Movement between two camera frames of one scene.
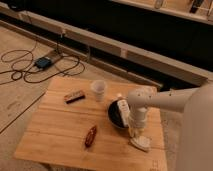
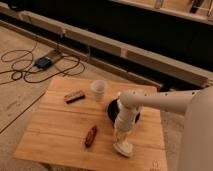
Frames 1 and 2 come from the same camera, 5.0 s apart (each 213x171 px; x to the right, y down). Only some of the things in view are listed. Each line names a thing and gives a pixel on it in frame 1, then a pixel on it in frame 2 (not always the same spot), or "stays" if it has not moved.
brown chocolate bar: [73, 97] stays
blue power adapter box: [42, 62] stays
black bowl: [114, 113] stays
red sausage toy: [90, 136] stays
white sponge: [141, 142] → [124, 148]
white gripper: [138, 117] → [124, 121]
